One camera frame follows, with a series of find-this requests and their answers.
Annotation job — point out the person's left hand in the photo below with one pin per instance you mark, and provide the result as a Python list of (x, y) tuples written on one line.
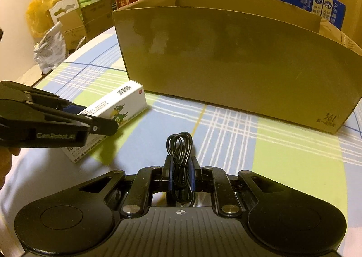
[(5, 163)]

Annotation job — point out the brown carton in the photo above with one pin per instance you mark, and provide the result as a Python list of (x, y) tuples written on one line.
[(97, 16), (72, 29)]

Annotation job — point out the crumpled white bag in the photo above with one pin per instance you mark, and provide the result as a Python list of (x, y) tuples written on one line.
[(51, 47)]

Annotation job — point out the brown cardboard box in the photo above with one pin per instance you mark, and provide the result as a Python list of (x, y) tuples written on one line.
[(240, 70)]

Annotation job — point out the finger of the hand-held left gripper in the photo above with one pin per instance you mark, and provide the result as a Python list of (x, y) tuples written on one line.
[(42, 95), (104, 127)]

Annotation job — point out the yellow plastic bag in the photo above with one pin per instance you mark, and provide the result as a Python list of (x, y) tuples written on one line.
[(42, 11)]

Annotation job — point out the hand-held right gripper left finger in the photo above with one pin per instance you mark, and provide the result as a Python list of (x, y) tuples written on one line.
[(168, 173)]

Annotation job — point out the desktop with checked cloth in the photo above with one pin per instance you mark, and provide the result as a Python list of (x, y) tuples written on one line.
[(254, 160)]

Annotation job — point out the white ointment box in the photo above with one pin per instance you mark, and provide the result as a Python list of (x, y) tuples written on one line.
[(124, 104)]

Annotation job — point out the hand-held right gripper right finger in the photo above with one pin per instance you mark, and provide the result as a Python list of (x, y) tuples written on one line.
[(193, 175)]

